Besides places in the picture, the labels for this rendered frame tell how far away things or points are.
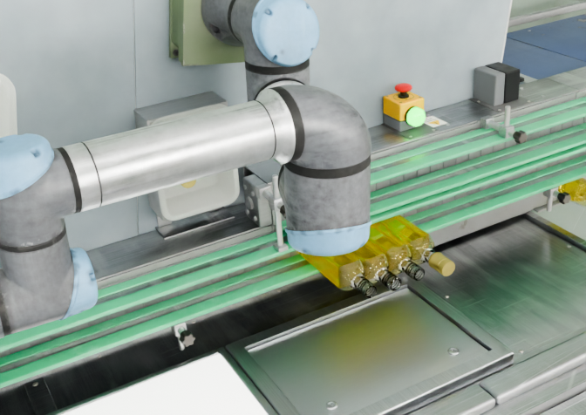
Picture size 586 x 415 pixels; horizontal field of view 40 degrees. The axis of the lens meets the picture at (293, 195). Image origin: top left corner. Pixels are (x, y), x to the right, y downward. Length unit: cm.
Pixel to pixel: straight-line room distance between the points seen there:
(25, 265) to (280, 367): 81
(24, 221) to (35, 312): 11
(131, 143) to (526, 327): 110
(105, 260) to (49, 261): 76
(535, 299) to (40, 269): 123
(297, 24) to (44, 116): 52
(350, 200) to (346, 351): 65
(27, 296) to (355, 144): 43
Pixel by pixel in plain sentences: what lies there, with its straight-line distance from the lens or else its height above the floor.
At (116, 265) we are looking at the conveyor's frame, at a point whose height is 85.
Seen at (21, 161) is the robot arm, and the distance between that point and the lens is 86.
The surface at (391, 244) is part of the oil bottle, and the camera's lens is 168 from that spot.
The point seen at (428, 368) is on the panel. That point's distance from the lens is 160.
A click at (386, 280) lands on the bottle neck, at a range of 161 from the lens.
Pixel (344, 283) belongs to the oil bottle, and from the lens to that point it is 161.
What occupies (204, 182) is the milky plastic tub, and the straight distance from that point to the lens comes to 173.
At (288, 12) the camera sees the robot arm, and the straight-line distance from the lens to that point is 138.
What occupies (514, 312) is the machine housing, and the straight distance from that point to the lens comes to 183.
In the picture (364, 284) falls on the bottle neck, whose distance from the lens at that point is 158.
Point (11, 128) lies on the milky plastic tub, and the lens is 119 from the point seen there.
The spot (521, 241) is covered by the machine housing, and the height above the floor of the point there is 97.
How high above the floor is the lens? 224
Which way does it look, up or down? 52 degrees down
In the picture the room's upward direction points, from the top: 127 degrees clockwise
